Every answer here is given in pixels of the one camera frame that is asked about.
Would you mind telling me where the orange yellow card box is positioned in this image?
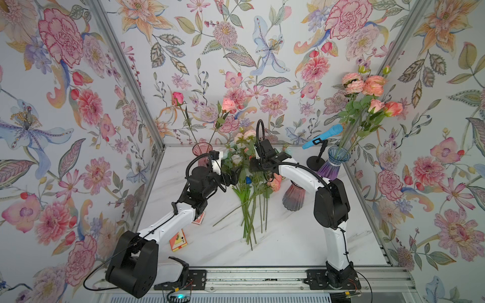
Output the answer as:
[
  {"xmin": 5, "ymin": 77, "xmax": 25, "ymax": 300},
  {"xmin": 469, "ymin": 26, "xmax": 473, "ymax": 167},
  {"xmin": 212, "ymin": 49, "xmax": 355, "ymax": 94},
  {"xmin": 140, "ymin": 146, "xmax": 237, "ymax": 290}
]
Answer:
[{"xmin": 169, "ymin": 229, "xmax": 188, "ymax": 252}]

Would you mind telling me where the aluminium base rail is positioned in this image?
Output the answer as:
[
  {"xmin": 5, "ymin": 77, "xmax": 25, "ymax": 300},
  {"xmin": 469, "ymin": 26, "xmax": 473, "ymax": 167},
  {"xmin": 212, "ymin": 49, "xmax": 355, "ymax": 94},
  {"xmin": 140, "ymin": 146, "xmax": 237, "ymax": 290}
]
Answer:
[{"xmin": 139, "ymin": 266, "xmax": 422, "ymax": 302}]

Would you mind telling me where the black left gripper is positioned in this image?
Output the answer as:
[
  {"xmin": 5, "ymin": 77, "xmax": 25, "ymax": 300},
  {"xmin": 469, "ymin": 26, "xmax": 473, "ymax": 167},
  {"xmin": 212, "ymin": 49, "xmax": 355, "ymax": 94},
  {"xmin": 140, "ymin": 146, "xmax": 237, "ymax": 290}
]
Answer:
[{"xmin": 200, "ymin": 161, "xmax": 242, "ymax": 199}]

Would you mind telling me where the pink glass vase back left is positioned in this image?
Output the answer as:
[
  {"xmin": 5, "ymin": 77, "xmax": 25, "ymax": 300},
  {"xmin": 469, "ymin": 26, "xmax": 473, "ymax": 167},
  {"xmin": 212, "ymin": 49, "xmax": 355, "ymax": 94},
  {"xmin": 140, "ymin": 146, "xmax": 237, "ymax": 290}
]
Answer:
[{"xmin": 192, "ymin": 142, "xmax": 213, "ymax": 167}]

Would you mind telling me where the purple glass vase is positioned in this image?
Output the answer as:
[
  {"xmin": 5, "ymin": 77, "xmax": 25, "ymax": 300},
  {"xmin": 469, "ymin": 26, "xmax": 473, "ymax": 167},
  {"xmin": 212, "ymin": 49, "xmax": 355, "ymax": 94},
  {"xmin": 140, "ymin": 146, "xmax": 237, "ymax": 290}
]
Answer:
[{"xmin": 317, "ymin": 146, "xmax": 351, "ymax": 180}]

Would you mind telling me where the magenta rose stem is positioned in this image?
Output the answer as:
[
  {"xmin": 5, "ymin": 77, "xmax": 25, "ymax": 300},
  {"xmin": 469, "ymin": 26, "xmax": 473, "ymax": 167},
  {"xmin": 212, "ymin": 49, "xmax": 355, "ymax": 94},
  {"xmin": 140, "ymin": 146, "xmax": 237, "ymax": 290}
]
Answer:
[{"xmin": 172, "ymin": 92, "xmax": 198, "ymax": 144}]

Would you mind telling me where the blue toy microphone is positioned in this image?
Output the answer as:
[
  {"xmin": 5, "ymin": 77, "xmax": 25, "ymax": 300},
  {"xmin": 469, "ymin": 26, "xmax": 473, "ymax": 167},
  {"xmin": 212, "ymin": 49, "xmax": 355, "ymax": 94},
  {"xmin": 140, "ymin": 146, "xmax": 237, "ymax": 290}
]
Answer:
[{"xmin": 302, "ymin": 124, "xmax": 343, "ymax": 150}]

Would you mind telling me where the red playing card box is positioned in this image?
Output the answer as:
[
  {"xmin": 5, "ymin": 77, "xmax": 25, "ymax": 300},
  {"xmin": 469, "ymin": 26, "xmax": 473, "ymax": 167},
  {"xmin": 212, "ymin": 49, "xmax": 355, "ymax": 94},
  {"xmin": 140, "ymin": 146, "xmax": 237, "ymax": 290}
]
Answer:
[{"xmin": 192, "ymin": 212, "xmax": 205, "ymax": 225}]

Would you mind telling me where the pink flower stem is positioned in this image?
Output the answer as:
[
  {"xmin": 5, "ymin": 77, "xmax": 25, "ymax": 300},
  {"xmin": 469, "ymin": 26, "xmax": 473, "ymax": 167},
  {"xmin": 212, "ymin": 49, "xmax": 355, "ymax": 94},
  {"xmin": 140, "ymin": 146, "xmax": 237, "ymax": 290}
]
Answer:
[
  {"xmin": 354, "ymin": 99, "xmax": 386, "ymax": 143},
  {"xmin": 338, "ymin": 66, "xmax": 366, "ymax": 155},
  {"xmin": 353, "ymin": 66, "xmax": 387, "ymax": 97},
  {"xmin": 234, "ymin": 130, "xmax": 257, "ymax": 159},
  {"xmin": 355, "ymin": 101, "xmax": 404, "ymax": 141}
]

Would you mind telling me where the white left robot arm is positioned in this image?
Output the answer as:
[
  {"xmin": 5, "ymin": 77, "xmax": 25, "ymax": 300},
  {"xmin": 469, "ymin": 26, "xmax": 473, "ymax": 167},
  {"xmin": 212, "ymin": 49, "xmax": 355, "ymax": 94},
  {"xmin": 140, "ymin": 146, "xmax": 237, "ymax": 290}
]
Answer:
[{"xmin": 102, "ymin": 151, "xmax": 242, "ymax": 299}]

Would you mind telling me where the artificial flower bunch on table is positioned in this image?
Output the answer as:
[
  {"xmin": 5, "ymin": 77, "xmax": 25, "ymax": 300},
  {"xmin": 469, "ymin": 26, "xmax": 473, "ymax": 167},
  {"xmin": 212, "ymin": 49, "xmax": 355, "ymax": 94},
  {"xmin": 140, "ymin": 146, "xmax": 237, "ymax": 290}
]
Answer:
[{"xmin": 223, "ymin": 143, "xmax": 282, "ymax": 248}]

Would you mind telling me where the black microphone stand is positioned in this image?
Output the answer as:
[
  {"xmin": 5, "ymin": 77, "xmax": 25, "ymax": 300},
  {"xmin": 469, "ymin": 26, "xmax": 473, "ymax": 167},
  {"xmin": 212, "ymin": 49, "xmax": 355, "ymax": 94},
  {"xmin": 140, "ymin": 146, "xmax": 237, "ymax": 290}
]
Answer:
[{"xmin": 306, "ymin": 140, "xmax": 328, "ymax": 172}]

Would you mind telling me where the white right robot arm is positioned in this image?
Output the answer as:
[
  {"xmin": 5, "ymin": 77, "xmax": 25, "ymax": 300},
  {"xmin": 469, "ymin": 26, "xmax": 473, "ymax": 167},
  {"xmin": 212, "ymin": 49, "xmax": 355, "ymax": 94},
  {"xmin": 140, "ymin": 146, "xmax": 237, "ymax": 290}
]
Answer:
[{"xmin": 250, "ymin": 119, "xmax": 361, "ymax": 292}]

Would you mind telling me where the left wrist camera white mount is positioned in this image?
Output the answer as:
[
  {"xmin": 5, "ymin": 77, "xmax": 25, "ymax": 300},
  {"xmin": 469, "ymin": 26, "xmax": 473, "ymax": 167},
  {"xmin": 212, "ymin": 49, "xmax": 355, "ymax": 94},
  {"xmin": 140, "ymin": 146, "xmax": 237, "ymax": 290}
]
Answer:
[{"xmin": 209, "ymin": 150, "xmax": 224, "ymax": 175}]

